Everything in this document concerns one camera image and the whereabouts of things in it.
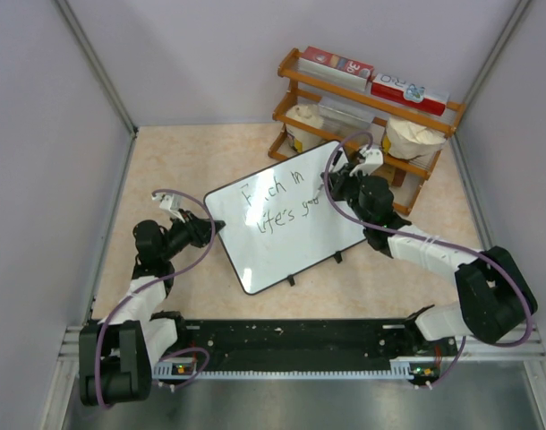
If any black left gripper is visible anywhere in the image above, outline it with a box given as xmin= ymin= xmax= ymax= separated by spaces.
xmin=159 ymin=208 xmax=225 ymax=261

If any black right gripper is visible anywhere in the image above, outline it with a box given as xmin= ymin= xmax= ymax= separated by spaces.
xmin=323 ymin=163 xmax=373 ymax=228

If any white whiteboard black frame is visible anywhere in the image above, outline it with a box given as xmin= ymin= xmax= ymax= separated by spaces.
xmin=204 ymin=142 xmax=364 ymax=295

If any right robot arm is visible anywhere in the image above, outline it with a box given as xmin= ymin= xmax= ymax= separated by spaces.
xmin=320 ymin=163 xmax=538 ymax=355

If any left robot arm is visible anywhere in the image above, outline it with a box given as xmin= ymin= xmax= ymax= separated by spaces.
xmin=79 ymin=210 xmax=226 ymax=406

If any brown scouring pad pack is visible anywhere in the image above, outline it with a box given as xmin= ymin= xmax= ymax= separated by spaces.
xmin=374 ymin=164 xmax=406 ymax=187

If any white paper bag left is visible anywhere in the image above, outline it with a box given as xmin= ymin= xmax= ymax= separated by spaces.
xmin=285 ymin=103 xmax=324 ymax=153

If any white paper bag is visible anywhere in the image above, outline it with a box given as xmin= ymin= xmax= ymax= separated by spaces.
xmin=285 ymin=103 xmax=324 ymax=153
xmin=381 ymin=116 xmax=446 ymax=160

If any clear plastic box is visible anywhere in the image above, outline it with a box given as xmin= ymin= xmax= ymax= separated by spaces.
xmin=318 ymin=97 xmax=375 ymax=136

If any white paper bag right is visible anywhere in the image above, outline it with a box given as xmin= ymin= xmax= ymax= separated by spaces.
xmin=381 ymin=116 xmax=446 ymax=160

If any orange wooden shelf rack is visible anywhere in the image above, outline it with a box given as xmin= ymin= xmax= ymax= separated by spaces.
xmin=267 ymin=47 xmax=466 ymax=216

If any red white box left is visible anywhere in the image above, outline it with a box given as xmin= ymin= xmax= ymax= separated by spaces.
xmin=297 ymin=46 xmax=374 ymax=92

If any red white box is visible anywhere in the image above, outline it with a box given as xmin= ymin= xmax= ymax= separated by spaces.
xmin=297 ymin=46 xmax=374 ymax=92
xmin=371 ymin=73 xmax=449 ymax=116

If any red white box right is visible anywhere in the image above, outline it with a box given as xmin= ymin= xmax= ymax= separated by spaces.
xmin=371 ymin=73 xmax=449 ymax=116

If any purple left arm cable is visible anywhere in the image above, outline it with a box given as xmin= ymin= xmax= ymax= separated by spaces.
xmin=95 ymin=188 xmax=218 ymax=409

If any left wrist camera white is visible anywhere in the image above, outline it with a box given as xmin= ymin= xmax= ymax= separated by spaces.
xmin=152 ymin=192 xmax=182 ymax=212

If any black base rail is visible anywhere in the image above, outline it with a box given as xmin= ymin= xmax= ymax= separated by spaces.
xmin=162 ymin=317 xmax=457 ymax=371

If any grey cable duct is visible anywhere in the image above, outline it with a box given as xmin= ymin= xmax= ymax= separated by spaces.
xmin=152 ymin=358 xmax=439 ymax=384

